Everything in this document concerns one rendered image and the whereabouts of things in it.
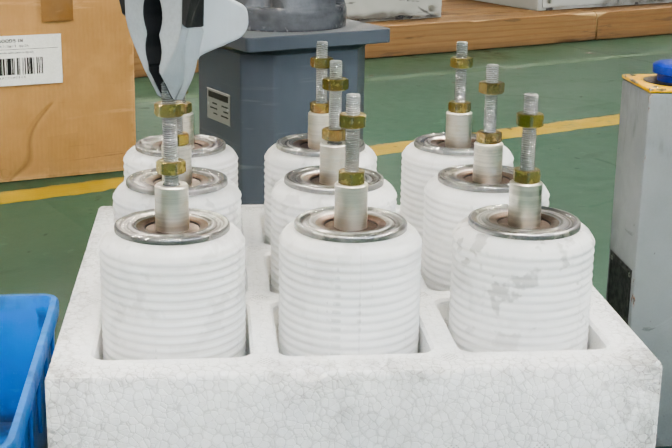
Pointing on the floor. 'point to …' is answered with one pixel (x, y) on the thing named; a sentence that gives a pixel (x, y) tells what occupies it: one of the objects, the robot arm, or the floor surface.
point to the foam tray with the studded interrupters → (346, 383)
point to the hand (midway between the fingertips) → (160, 79)
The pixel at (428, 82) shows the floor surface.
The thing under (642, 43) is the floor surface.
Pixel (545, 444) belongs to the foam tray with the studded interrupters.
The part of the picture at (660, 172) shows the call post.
